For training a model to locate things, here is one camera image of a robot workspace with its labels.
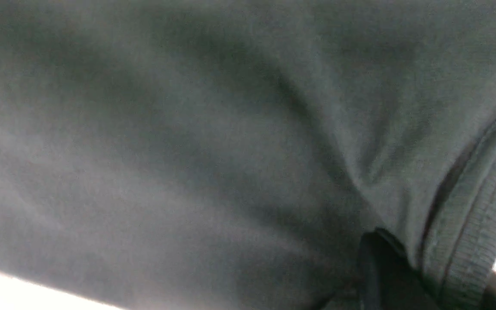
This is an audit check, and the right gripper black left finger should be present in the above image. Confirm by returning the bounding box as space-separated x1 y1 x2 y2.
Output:
357 231 439 310

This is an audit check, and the dark gray long-sleeve shirt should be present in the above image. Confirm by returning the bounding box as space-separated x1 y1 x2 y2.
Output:
0 0 496 310

